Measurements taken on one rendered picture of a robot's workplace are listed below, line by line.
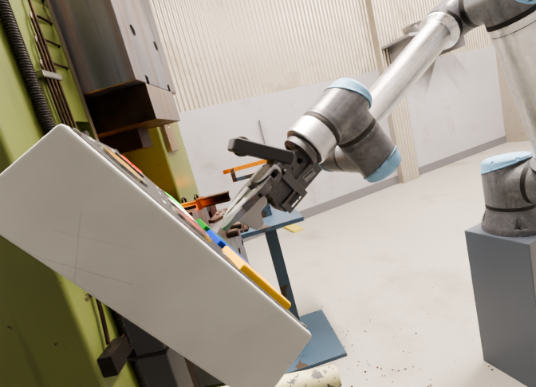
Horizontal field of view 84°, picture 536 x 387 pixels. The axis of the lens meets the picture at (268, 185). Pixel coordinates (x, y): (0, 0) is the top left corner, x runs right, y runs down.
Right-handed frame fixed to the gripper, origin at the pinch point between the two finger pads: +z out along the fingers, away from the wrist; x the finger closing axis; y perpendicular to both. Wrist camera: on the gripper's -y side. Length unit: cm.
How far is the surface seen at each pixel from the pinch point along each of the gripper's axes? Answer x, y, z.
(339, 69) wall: 279, 65, -249
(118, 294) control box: -27.0, -10.7, 10.0
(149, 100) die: 35.4, -26.9, -11.5
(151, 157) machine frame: 76, -17, -2
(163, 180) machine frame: 75, -7, 2
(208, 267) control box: -27.0, -6.7, 4.5
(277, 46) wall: 281, -8, -201
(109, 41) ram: 32, -42, -14
